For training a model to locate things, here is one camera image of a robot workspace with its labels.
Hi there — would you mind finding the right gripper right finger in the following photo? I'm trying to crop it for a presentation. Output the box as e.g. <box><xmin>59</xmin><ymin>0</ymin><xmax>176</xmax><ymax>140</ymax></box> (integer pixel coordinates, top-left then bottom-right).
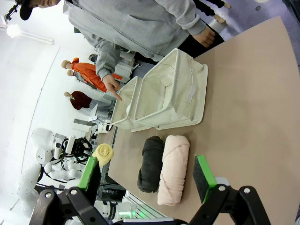
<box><xmin>188</xmin><ymin>154</ymin><xmax>271</xmax><ymax>225</ymax></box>

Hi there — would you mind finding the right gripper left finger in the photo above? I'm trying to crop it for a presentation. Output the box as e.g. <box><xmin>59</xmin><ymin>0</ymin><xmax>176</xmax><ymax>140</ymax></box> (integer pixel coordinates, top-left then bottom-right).
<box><xmin>29</xmin><ymin>156</ymin><xmax>111</xmax><ymax>225</ymax></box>

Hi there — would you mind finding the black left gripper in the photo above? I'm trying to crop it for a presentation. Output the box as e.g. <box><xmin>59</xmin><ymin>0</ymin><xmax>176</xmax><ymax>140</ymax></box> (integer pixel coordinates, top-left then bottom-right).
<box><xmin>71</xmin><ymin>137</ymin><xmax>93</xmax><ymax>164</ymax></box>

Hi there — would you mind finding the yellow towel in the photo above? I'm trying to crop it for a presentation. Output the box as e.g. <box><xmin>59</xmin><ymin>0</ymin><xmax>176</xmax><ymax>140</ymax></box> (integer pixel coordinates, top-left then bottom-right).
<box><xmin>91</xmin><ymin>143</ymin><xmax>115</xmax><ymax>167</ymax></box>

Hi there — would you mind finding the pink towel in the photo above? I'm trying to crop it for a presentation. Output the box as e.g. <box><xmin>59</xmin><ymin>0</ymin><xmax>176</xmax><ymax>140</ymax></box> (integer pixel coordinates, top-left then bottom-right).
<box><xmin>157</xmin><ymin>134</ymin><xmax>191</xmax><ymax>207</ymax></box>

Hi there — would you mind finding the dark grey towel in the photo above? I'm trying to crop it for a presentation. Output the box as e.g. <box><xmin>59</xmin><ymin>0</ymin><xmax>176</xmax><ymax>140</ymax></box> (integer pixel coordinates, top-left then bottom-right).
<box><xmin>137</xmin><ymin>135</ymin><xmax>165</xmax><ymax>194</ymax></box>

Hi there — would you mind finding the person's left forearm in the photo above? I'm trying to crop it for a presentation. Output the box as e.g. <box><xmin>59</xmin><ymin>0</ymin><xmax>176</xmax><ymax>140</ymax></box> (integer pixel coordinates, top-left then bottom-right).
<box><xmin>175</xmin><ymin>0</ymin><xmax>208</xmax><ymax>36</ymax></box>

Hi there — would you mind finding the person's right forearm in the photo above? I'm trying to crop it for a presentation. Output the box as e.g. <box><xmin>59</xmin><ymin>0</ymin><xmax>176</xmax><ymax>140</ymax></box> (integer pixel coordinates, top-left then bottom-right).
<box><xmin>95</xmin><ymin>43</ymin><xmax>121</xmax><ymax>82</ymax></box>

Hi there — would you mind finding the person's right hand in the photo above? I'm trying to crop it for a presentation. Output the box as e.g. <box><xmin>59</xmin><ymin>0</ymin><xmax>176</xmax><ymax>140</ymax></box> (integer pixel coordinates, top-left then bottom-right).
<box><xmin>102</xmin><ymin>74</ymin><xmax>123</xmax><ymax>102</ymax></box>

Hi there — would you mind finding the person's left hand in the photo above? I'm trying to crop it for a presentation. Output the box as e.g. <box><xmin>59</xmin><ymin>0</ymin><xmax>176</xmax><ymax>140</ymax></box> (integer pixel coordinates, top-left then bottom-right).
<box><xmin>195</xmin><ymin>25</ymin><xmax>216</xmax><ymax>47</ymax></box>

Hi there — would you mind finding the mannequin in dark red garment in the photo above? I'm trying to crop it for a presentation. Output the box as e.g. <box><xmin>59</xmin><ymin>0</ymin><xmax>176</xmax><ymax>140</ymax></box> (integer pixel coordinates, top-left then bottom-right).
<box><xmin>64</xmin><ymin>90</ymin><xmax>92</xmax><ymax>111</ymax></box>

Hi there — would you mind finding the beige fabric basket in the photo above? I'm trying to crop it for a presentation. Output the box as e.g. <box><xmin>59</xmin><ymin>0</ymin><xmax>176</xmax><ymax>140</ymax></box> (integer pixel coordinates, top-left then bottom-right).
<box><xmin>111</xmin><ymin>75</ymin><xmax>143</xmax><ymax>132</ymax></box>
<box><xmin>133</xmin><ymin>48</ymin><xmax>209</xmax><ymax>131</ymax></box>

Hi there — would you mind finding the mannequin in orange garment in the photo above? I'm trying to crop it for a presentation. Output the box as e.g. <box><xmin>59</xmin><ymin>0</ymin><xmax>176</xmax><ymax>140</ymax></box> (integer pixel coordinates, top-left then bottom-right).
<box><xmin>61</xmin><ymin>57</ymin><xmax>123</xmax><ymax>92</ymax></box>

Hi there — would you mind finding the person in grey hoodie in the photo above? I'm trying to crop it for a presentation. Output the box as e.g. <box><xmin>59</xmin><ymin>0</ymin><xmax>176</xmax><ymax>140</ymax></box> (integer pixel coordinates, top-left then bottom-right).
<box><xmin>19</xmin><ymin>0</ymin><xmax>226</xmax><ymax>82</ymax></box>

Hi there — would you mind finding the white ceiling lamp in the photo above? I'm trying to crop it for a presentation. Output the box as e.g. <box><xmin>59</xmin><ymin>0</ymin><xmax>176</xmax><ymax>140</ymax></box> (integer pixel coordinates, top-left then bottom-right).
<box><xmin>6</xmin><ymin>23</ymin><xmax>55</xmax><ymax>45</ymax></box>

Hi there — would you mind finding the black cap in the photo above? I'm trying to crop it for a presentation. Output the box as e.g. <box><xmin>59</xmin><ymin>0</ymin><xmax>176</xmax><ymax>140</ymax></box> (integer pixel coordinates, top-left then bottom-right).
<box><xmin>19</xmin><ymin>0</ymin><xmax>36</xmax><ymax>21</ymax></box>

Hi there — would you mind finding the mannequin in black garment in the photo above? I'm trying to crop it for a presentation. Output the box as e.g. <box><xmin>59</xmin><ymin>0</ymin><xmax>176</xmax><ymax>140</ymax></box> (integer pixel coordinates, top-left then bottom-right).
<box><xmin>194</xmin><ymin>0</ymin><xmax>232</xmax><ymax>24</ymax></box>

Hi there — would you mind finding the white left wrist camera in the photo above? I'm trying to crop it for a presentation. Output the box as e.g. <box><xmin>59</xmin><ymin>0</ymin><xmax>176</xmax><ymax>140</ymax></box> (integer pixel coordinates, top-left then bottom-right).
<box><xmin>66</xmin><ymin>135</ymin><xmax>76</xmax><ymax>153</ymax></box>

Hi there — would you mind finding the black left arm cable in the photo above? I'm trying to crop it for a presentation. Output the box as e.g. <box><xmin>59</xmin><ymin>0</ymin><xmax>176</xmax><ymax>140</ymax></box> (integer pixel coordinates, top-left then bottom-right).
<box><xmin>41</xmin><ymin>151</ymin><xmax>78</xmax><ymax>184</ymax></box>

